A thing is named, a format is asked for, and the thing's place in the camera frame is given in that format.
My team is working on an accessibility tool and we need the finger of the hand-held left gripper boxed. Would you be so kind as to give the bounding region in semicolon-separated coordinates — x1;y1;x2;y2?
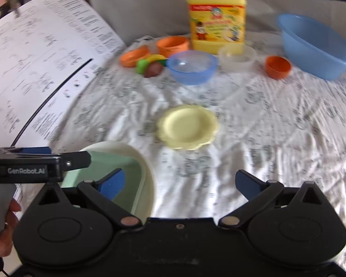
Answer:
60;151;92;171
16;147;52;154

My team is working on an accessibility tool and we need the large blue plastic basin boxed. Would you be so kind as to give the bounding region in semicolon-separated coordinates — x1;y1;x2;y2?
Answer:
277;13;346;81

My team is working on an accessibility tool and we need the orange round bowl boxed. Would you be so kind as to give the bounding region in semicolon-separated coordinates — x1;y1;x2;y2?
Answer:
156;35;190;59

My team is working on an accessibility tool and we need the grey cushion with navy trim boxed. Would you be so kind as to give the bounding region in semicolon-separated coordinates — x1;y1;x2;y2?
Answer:
85;0;346;47

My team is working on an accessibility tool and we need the yellow detergent jug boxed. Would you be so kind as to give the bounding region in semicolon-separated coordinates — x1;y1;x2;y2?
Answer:
185;0;247;55

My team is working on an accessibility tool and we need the person's left hand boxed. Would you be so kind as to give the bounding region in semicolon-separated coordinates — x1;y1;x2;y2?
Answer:
0;199;23;258

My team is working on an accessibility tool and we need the pale green square bowl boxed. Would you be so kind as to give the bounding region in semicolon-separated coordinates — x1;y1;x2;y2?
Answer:
60;141;157;220

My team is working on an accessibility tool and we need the yellow toy banana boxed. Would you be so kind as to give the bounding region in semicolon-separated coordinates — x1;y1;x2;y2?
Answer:
146;54;168;64

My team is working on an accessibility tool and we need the light green toy fruit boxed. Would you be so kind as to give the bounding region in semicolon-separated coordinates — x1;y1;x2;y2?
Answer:
135;59;150;75

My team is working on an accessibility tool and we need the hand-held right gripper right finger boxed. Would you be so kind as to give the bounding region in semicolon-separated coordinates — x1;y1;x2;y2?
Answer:
218;170;333;231

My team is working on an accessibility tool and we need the brown toy fruit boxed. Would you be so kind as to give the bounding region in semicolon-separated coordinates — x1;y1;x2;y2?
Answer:
143;63;164;78

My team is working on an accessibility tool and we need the small orange cup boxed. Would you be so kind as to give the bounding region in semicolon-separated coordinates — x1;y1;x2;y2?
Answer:
265;55;292;80

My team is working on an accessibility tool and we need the black cable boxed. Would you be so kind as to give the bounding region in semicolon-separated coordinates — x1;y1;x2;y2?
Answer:
11;58;93;148

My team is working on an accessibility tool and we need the white printed bed sheet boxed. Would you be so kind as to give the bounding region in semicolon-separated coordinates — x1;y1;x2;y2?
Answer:
26;35;346;274

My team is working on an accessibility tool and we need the small translucent blue bowl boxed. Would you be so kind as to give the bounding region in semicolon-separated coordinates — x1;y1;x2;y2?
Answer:
167;50;219;86

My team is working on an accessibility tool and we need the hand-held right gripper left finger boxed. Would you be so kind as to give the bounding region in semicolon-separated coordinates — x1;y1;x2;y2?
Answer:
32;168;143;232

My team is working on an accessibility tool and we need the clear white plastic container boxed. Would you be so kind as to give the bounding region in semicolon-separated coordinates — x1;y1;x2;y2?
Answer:
218;44;257;71

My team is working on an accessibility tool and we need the white printed poster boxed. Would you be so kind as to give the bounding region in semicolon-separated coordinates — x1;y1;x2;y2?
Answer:
0;0;127;208

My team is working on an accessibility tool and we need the shallow orange dish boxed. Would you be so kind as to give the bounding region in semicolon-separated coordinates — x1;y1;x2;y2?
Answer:
119;47;152;68

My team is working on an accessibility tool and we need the pale yellow scalloped plate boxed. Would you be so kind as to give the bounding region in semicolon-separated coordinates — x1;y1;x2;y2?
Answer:
156;105;220;151

